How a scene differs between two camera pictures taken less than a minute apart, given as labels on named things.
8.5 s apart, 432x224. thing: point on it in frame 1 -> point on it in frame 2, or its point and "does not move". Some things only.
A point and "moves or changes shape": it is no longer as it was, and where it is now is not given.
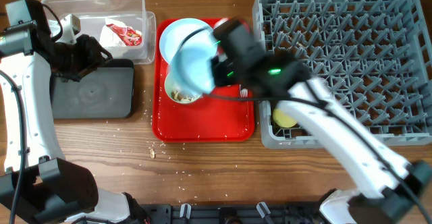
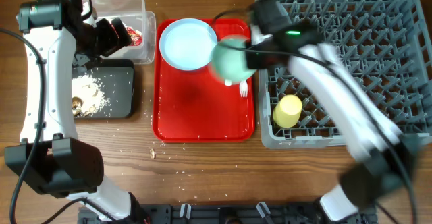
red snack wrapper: x=129 y=36 does not move
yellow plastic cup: x=281 y=119 does not move
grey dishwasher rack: x=372 y=40 does not move
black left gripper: x=93 y=57 -> x=113 y=42
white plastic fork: x=244 y=92 does not move
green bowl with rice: x=182 y=88 moves or changes shape
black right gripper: x=217 y=65 -> x=253 y=62
